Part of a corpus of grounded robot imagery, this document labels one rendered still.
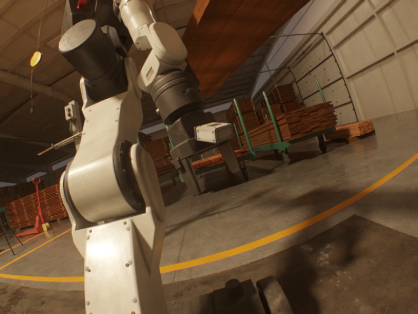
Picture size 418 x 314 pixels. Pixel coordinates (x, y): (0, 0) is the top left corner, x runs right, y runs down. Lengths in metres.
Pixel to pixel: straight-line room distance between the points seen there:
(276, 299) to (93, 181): 0.47
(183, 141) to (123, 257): 0.21
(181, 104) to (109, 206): 0.21
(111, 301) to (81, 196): 0.18
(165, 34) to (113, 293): 0.45
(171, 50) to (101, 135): 0.22
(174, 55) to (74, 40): 0.26
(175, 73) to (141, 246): 0.30
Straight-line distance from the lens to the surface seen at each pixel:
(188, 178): 0.31
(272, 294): 0.53
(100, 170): 0.35
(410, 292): 0.76
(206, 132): 0.29
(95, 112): 0.52
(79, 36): 0.51
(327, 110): 3.36
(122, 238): 0.34
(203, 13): 0.48
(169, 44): 0.38
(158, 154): 10.49
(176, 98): 0.33
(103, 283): 0.34
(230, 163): 0.39
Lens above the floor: 0.57
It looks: 1 degrees down
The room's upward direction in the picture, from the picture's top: 17 degrees counter-clockwise
